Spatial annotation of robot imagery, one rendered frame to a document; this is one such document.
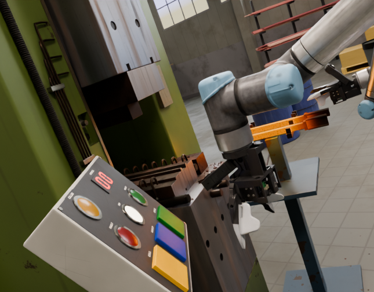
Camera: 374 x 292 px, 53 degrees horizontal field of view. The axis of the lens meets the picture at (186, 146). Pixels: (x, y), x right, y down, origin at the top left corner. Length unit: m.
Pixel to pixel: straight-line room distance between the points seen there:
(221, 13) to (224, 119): 11.85
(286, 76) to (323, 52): 0.13
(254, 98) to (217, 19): 11.97
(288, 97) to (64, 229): 0.43
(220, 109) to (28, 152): 0.52
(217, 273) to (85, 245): 0.75
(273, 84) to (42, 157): 0.61
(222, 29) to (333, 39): 11.86
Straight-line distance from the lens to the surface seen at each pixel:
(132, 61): 1.21
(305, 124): 1.58
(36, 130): 1.03
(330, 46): 0.78
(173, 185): 1.23
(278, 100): 0.69
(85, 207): 0.65
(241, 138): 0.74
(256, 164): 0.76
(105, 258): 0.61
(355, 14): 0.77
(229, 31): 12.48
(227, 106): 0.72
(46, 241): 0.62
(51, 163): 1.04
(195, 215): 1.20
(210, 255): 1.26
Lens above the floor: 1.34
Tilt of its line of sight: 12 degrees down
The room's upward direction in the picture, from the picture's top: 20 degrees counter-clockwise
